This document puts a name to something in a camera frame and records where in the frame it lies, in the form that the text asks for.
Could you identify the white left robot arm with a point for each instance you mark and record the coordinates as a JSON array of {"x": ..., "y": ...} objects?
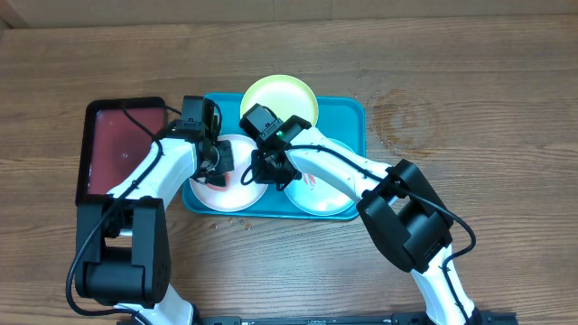
[{"x": 122, "y": 263}]

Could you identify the yellow-green plate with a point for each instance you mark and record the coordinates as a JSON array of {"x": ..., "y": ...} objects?
[{"x": 285, "y": 95}]

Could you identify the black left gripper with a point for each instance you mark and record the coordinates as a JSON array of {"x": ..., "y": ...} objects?
[{"x": 224, "y": 164}]

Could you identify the white plate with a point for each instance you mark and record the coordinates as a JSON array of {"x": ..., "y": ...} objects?
[{"x": 235, "y": 196}]

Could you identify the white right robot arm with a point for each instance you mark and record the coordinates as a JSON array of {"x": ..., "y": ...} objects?
[{"x": 405, "y": 218}]

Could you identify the red black sponge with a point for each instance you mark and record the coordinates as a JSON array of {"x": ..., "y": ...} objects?
[{"x": 216, "y": 182}]

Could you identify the light blue plate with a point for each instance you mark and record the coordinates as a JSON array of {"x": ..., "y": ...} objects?
[{"x": 316, "y": 197}]

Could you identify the dark red water tray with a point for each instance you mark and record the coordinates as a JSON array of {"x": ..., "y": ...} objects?
[{"x": 112, "y": 145}]

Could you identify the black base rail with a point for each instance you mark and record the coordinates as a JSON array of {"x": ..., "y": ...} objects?
[{"x": 398, "y": 318}]

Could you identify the blue plastic tray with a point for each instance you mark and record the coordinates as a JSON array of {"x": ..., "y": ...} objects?
[{"x": 340, "y": 118}]

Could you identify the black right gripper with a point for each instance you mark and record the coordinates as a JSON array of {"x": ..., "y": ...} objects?
[{"x": 259, "y": 162}]

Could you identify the cardboard back wall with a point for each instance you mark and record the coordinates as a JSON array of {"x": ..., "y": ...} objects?
[{"x": 20, "y": 14}]

